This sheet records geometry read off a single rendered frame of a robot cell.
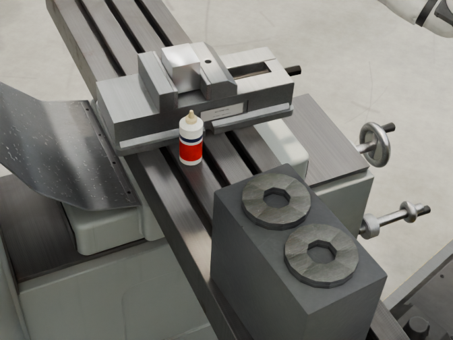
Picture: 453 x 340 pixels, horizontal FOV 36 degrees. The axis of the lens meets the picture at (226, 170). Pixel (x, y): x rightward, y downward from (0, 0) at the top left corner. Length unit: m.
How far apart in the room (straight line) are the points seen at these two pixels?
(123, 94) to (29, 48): 1.87
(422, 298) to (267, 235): 0.68
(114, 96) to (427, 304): 0.75
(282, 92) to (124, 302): 0.55
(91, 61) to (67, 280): 0.44
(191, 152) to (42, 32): 2.07
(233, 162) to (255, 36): 1.96
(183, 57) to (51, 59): 1.84
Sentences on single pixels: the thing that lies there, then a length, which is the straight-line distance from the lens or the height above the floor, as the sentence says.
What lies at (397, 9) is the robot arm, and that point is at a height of 1.19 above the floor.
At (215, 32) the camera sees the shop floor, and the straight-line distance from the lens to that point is 3.16.
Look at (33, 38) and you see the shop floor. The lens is 3.17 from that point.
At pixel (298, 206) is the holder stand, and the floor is 1.10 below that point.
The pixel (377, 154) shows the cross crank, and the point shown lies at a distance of 1.76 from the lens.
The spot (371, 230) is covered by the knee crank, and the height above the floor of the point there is 0.50.
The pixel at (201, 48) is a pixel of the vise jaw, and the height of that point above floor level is 1.01.
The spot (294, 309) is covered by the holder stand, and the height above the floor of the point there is 1.07.
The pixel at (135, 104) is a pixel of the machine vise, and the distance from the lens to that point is 1.24.
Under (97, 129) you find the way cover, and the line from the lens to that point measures 1.40.
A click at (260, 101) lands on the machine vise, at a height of 0.95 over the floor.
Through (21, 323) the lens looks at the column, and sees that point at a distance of 1.40.
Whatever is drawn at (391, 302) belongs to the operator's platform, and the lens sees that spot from 1.72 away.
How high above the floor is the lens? 1.76
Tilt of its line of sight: 45 degrees down
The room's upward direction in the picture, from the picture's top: 4 degrees clockwise
